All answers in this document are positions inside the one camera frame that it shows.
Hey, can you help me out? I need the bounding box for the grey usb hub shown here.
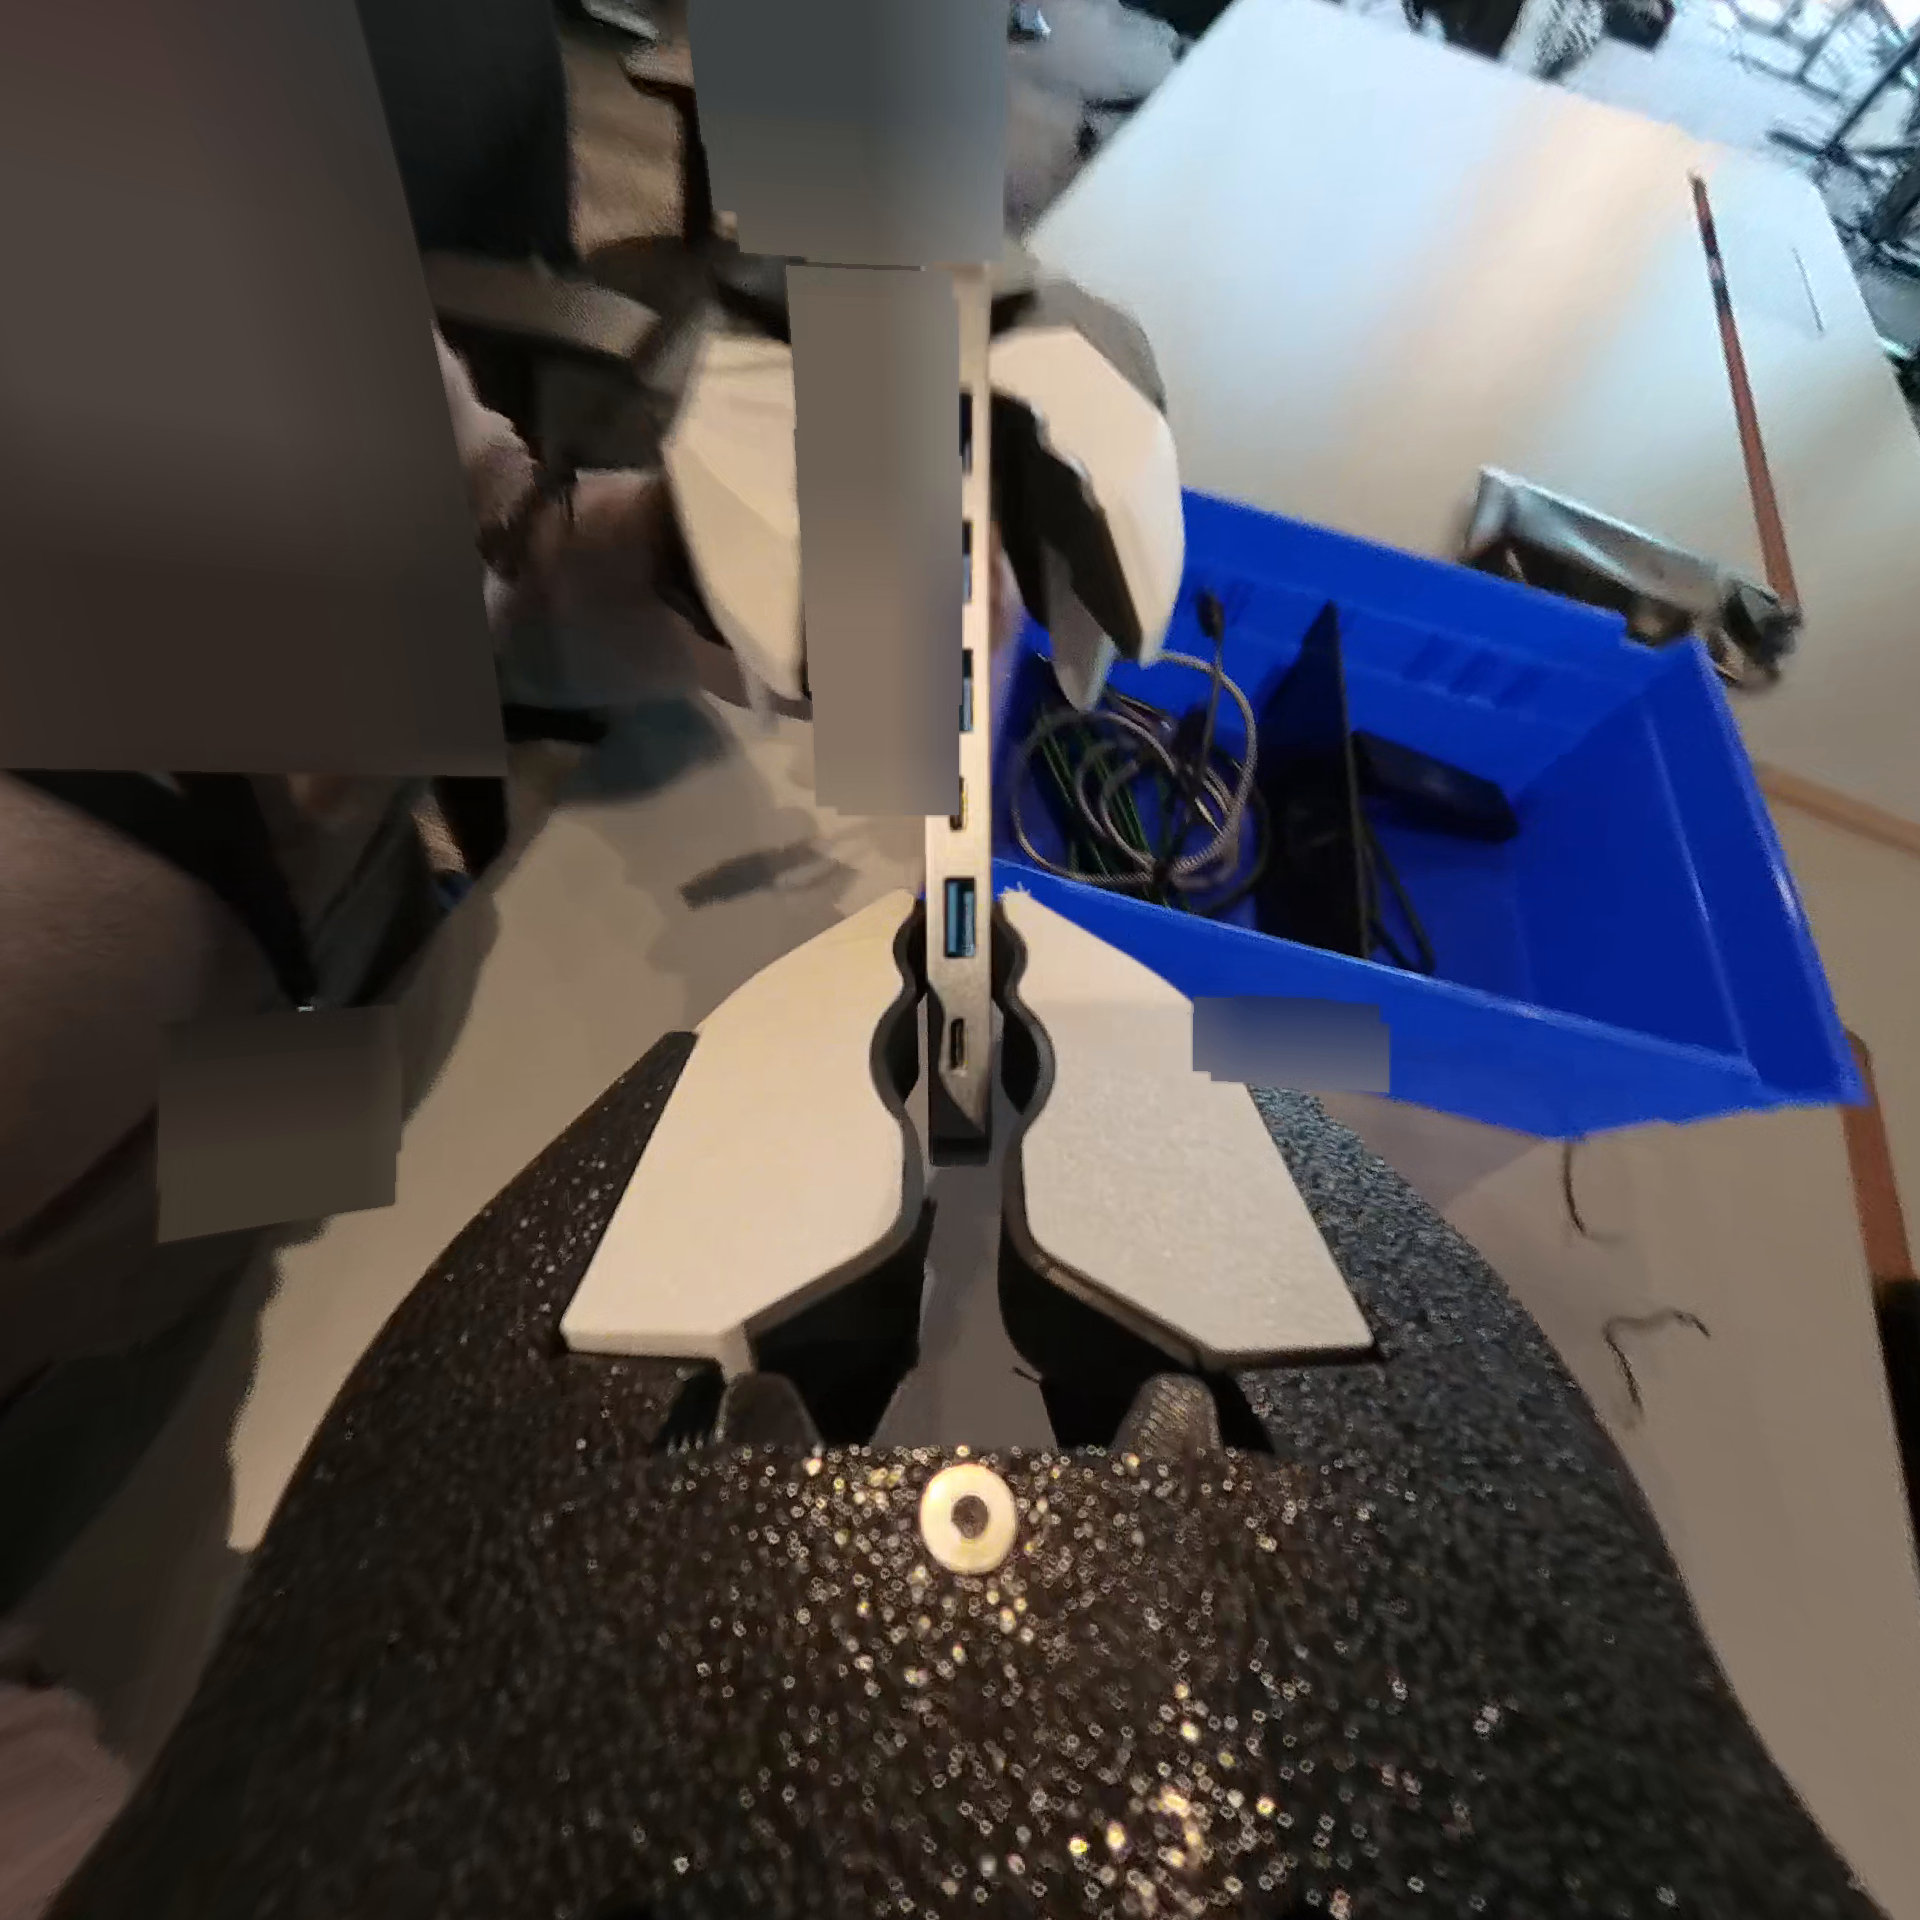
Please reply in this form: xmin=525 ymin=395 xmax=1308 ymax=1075
xmin=919 ymin=271 xmax=1002 ymax=1169

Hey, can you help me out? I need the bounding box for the black adapter with cable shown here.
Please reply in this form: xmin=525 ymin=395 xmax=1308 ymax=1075
xmin=1346 ymin=730 xmax=1520 ymax=982

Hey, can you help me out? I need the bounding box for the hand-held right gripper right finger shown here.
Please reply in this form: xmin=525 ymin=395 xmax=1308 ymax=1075
xmin=996 ymin=884 xmax=1376 ymax=1369

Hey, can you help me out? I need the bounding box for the black USB hub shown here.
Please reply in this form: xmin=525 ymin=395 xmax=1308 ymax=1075
xmin=1256 ymin=600 xmax=1377 ymax=962

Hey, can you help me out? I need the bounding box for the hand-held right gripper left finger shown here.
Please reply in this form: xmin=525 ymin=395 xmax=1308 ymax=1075
xmin=560 ymin=890 xmax=926 ymax=1375

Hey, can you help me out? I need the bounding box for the green black braided cable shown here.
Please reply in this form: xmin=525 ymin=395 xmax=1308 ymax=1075
xmin=1016 ymin=705 xmax=1201 ymax=887

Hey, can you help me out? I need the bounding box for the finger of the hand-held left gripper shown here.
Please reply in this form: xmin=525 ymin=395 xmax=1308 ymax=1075
xmin=986 ymin=320 xmax=1191 ymax=711
xmin=660 ymin=335 xmax=797 ymax=720

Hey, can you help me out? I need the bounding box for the blue plastic bin with divider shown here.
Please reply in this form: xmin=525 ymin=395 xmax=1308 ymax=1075
xmin=986 ymin=488 xmax=1871 ymax=1146

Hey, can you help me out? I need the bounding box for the grey white braided cable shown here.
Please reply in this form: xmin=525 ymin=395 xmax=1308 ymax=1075
xmin=1007 ymin=593 xmax=1278 ymax=913

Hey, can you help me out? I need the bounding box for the thin black cable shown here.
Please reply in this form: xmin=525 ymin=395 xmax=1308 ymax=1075
xmin=1153 ymin=591 xmax=1231 ymax=903

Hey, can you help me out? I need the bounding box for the person's left hand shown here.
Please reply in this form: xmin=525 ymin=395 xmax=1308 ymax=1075
xmin=433 ymin=344 xmax=712 ymax=711

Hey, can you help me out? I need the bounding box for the shiny plastic pouch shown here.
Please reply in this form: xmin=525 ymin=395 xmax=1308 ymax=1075
xmin=1463 ymin=464 xmax=1806 ymax=695

